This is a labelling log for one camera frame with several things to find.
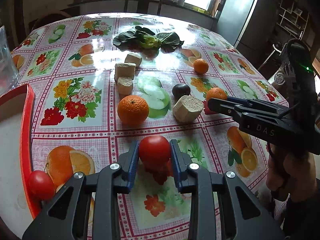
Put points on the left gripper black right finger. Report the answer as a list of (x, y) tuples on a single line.
[(241, 214)]

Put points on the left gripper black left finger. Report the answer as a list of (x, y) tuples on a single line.
[(66, 215)]

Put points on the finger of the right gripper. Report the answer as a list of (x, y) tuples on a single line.
[(258, 104), (227, 107)]

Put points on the small orange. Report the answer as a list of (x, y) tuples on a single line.
[(217, 93), (200, 66)]

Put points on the red tomato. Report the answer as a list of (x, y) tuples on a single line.
[(40, 186), (154, 151)]

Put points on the large orange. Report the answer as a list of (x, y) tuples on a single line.
[(133, 110)]

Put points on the person right hand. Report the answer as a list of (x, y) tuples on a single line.
[(291, 177)]

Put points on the beige block front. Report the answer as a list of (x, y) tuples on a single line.
[(187, 109)]

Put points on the beige block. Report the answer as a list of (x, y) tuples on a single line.
[(133, 58), (187, 109), (125, 85), (124, 70)]

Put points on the red tomato in tray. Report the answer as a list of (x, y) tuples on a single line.
[(40, 186)]

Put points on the dark plum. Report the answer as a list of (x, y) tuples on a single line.
[(180, 90)]

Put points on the red rimmed white tray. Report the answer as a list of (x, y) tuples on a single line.
[(16, 116)]

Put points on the grey refrigerator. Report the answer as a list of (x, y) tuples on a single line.
[(247, 25)]

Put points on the wooden shelf unit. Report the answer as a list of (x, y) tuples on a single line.
[(292, 18)]

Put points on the beige block lower left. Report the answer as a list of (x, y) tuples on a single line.
[(125, 85)]

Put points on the beige block far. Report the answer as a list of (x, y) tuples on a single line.
[(133, 58)]

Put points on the green leafy vegetable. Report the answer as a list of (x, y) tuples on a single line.
[(141, 38)]

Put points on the beige block middle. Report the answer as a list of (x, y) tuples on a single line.
[(124, 70)]

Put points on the floral plastic tablecloth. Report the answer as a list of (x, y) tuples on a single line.
[(70, 65)]

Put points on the clear glass mug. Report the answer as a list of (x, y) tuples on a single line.
[(9, 76)]

